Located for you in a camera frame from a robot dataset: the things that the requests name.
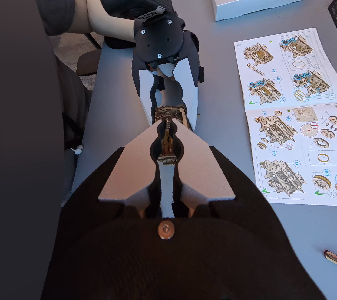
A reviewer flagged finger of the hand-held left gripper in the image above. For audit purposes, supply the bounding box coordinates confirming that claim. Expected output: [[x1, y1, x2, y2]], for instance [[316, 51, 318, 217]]
[[172, 57, 199, 132], [139, 69, 165, 125]]

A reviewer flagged dark chair base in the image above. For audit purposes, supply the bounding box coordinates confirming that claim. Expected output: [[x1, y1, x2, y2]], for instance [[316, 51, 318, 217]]
[[76, 32, 106, 77]]

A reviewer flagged person's left forearm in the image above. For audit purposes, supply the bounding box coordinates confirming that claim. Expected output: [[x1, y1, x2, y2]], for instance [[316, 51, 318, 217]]
[[60, 0, 136, 43]]

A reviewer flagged black model packaging box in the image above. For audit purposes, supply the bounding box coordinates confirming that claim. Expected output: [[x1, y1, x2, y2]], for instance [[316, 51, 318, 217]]
[[328, 0, 337, 29]]

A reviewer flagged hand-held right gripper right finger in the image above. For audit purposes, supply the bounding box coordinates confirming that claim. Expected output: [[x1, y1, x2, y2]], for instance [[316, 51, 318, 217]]
[[171, 118, 235, 218]]

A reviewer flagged wooden mechanical model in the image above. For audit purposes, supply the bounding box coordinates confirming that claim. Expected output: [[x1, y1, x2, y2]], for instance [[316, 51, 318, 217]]
[[154, 105, 193, 166]]

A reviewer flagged person's dark grey clothing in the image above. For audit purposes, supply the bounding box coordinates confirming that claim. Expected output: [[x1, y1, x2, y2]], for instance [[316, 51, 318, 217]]
[[23, 0, 92, 148]]

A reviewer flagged illustrated instruction booklet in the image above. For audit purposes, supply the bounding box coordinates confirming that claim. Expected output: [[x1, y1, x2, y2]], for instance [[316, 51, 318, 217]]
[[234, 28, 337, 206]]

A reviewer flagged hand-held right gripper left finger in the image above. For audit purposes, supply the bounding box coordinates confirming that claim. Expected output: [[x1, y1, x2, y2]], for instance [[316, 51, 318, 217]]
[[98, 118, 169, 218]]

